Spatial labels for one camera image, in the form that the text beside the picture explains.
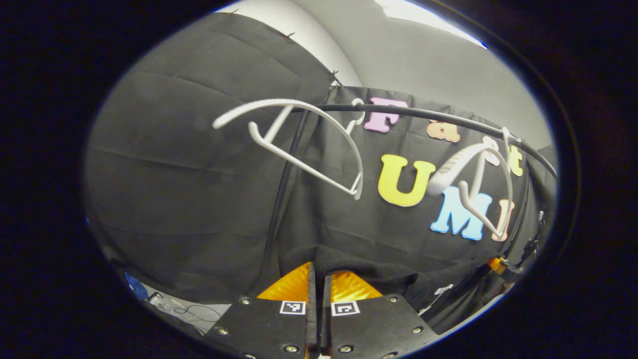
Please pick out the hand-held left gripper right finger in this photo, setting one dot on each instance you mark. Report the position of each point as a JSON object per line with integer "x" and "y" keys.
{"x": 326, "y": 319}

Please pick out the black knit garment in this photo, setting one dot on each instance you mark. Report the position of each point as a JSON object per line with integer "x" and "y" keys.
{"x": 379, "y": 269}

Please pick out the large ceiling light panel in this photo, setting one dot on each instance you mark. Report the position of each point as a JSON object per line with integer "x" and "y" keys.
{"x": 413, "y": 12}

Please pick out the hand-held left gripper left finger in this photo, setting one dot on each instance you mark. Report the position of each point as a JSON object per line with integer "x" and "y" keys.
{"x": 312, "y": 319}

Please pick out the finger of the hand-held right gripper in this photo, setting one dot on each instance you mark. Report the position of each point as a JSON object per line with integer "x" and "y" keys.
{"x": 496, "y": 265}

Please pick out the white plastic hanger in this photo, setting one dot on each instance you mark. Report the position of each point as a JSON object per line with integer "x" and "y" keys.
{"x": 448, "y": 169}
{"x": 234, "y": 113}

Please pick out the black metal clothes rack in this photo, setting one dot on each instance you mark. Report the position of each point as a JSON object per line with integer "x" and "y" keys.
{"x": 423, "y": 113}

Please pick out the blue object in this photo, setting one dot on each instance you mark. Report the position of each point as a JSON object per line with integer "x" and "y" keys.
{"x": 135, "y": 286}

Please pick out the black backdrop cloth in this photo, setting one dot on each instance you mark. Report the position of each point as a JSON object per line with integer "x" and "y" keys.
{"x": 174, "y": 174}

